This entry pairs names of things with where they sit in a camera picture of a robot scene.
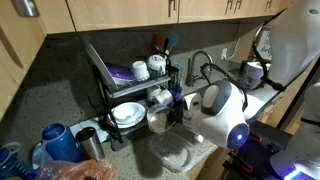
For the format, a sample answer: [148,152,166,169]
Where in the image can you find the orange plastic bag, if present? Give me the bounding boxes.
[34,159,118,180]

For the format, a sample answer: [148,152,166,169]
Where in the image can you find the blue measuring pitcher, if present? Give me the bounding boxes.
[0,142,34,180]

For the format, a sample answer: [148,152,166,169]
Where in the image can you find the wooden side cabinet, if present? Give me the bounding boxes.
[0,0,46,118]

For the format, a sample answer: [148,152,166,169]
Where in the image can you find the water filter pitcher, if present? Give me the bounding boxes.
[239,60,272,90]

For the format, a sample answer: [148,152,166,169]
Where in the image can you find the black kitchen utensil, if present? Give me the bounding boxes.
[162,37,170,60]

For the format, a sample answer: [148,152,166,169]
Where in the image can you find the blue plastic jug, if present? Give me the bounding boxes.
[39,123,84,164]

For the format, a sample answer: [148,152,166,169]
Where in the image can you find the teal spatula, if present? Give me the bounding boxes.
[165,33,179,58]

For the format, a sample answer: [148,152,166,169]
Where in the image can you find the curved metal faucet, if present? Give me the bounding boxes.
[184,50,214,88]

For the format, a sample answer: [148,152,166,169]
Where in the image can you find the stacked white plates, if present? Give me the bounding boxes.
[109,103,147,130]

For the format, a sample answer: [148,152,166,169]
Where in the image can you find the black two-tier dish rack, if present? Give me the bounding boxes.
[89,63,181,153]

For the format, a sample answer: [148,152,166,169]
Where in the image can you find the black clamp with red handle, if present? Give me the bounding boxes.
[248,132,264,145]
[222,151,254,175]

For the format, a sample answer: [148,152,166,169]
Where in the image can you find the stainless steel tumbler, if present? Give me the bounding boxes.
[75,126,106,162]

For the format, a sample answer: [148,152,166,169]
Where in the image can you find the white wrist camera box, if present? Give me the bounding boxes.
[182,92,203,118]

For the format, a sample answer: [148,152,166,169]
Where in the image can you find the white power cord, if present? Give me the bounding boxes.
[226,34,242,62]

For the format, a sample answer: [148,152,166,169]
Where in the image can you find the blue dish soap bottle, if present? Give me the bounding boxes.
[172,61,184,101]

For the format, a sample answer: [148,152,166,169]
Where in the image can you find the dark robot mount platform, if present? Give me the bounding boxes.
[223,121,294,180]

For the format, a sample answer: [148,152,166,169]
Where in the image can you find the wooden upper cabinets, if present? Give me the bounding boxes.
[33,0,294,34]

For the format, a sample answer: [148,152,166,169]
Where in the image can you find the wide silver cabinet handle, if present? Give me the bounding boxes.
[11,0,40,18]

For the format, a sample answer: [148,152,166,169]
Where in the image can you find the white bowl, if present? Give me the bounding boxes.
[111,101,143,123]

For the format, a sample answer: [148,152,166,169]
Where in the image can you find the white wall outlet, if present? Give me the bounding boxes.
[220,47,229,61]

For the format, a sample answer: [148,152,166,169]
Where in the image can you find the white cutting board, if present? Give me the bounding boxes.
[83,41,119,93]

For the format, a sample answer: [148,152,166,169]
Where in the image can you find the rectangular clear plastic container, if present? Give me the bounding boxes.
[148,131,198,174]

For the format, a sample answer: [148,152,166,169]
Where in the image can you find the black utensil holder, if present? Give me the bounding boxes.
[165,64,178,96]

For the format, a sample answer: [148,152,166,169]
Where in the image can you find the purple bowl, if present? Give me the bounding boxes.
[105,64,136,86]

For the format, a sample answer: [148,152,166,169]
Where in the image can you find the plain white mug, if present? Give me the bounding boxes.
[146,84,162,102]
[153,89,174,107]
[130,60,150,82]

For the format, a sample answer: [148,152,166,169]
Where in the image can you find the clear glass bowl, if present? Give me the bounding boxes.
[146,103,177,135]

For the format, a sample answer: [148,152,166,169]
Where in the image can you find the red spatula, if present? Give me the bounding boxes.
[153,34,166,54]

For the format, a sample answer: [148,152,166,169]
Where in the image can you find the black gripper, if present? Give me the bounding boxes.
[165,99,186,130]

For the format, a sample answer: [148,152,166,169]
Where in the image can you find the white paper sheet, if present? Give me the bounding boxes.
[69,118,111,144]

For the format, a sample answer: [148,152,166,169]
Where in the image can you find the white mug with red print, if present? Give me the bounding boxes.
[146,54,167,76]

